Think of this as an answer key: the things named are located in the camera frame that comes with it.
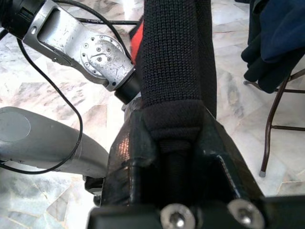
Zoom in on grey robot leg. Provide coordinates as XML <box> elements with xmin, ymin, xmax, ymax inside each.
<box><xmin>0</xmin><ymin>106</ymin><xmax>112</xmax><ymax>179</ymax></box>

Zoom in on navy blue shirt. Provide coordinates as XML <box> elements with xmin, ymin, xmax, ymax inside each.
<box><xmin>240</xmin><ymin>0</ymin><xmax>305</xmax><ymax>94</ymax></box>

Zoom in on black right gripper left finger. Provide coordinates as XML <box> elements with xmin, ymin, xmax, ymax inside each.
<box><xmin>102</xmin><ymin>108</ymin><xmax>158</xmax><ymax>208</ymax></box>

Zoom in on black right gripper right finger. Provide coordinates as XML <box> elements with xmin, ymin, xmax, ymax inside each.
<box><xmin>200</xmin><ymin>104</ymin><xmax>265</xmax><ymax>203</ymax></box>

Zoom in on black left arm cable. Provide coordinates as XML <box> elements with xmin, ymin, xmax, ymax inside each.
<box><xmin>0</xmin><ymin>0</ymin><xmax>141</xmax><ymax>175</ymax></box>

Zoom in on black jacket red trim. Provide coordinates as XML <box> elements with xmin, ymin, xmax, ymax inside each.
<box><xmin>129</xmin><ymin>0</ymin><xmax>218</xmax><ymax>167</ymax></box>

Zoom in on marble pattern folding table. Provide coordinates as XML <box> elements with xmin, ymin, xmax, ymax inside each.
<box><xmin>243</xmin><ymin>69</ymin><xmax>305</xmax><ymax>177</ymax></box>

